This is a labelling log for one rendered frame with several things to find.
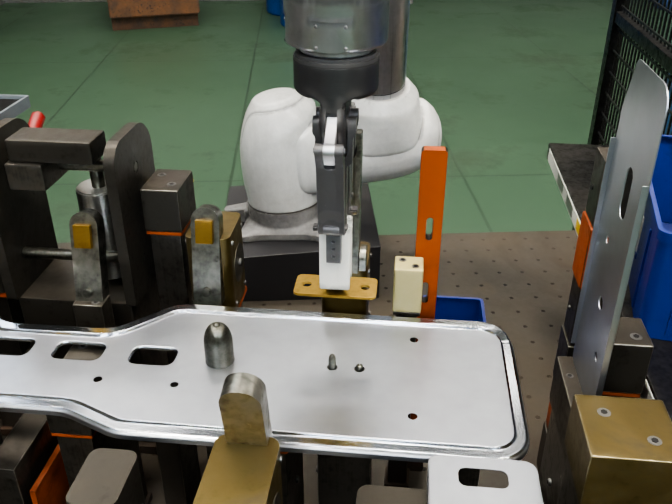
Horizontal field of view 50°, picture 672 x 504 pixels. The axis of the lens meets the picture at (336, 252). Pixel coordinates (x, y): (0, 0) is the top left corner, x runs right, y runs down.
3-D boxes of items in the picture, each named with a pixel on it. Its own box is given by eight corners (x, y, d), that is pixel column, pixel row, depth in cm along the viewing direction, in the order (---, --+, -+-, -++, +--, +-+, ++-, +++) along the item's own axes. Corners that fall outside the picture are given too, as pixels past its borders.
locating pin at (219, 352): (203, 379, 81) (197, 330, 77) (210, 361, 83) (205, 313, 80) (231, 381, 80) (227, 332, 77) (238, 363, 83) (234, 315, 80)
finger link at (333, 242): (342, 211, 69) (339, 225, 66) (342, 258, 71) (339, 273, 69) (326, 211, 69) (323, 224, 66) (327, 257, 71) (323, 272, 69)
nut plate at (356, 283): (292, 295, 73) (292, 285, 73) (298, 276, 77) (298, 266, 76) (375, 300, 73) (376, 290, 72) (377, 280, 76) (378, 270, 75)
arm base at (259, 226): (235, 200, 162) (231, 178, 159) (334, 198, 159) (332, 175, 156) (217, 243, 146) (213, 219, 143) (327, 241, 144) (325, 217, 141)
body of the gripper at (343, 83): (300, 34, 67) (302, 130, 71) (285, 57, 59) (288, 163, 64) (382, 36, 66) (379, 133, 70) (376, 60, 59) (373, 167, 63)
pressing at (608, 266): (588, 428, 71) (664, 89, 55) (567, 356, 81) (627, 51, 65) (594, 428, 71) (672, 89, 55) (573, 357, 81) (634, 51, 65)
